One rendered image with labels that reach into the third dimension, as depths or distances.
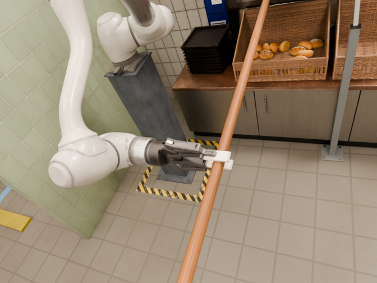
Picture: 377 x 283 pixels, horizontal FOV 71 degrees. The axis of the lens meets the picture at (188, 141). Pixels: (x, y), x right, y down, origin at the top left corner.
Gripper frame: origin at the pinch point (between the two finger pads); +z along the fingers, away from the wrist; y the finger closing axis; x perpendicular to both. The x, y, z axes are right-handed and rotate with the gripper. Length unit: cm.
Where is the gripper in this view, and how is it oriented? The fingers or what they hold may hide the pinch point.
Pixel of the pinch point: (218, 159)
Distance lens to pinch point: 70.6
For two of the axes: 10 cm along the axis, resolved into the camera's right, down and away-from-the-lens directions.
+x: -3.1, 7.9, -5.3
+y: 2.8, 6.1, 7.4
